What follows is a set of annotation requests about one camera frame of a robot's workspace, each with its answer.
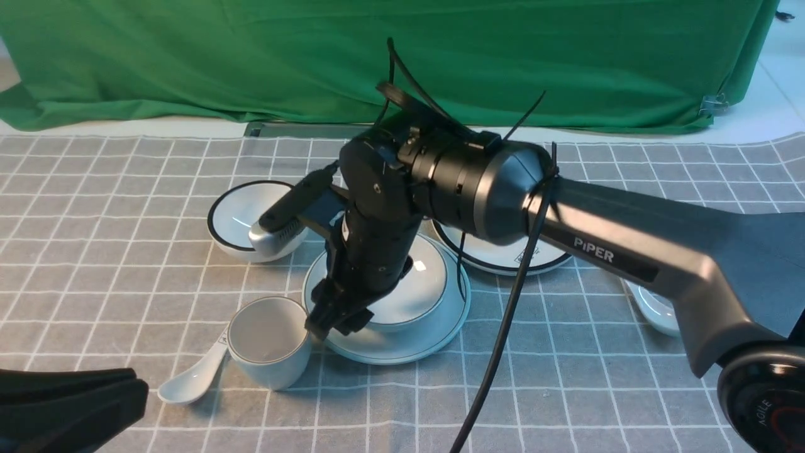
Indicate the large white thin-rimmed plate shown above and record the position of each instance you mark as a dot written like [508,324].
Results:
[420,340]

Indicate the green backdrop cloth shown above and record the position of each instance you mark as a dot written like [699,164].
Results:
[613,66]

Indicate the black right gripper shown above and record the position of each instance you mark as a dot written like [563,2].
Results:
[367,257]

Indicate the black-rimmed illustrated plate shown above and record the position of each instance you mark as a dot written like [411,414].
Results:
[499,260]

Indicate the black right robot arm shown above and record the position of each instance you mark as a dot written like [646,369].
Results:
[735,280]

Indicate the plain white ceramic spoon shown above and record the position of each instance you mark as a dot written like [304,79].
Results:
[657,311]

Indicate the grey checked tablecloth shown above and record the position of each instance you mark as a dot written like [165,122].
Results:
[107,261]

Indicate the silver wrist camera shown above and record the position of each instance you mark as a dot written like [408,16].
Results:
[312,204]

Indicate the thin-rimmed white bowl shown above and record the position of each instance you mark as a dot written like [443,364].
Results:
[417,293]

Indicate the metal binder clip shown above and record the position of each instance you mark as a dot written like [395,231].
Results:
[714,105]

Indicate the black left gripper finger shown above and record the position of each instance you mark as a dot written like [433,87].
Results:
[63,376]
[68,414]

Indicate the black-rimmed white bowl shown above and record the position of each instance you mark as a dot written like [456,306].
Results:
[232,216]

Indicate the white spoon with label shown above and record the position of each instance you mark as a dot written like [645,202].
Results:
[190,385]

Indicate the thin-rimmed white cup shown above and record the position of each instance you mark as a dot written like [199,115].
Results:
[269,343]

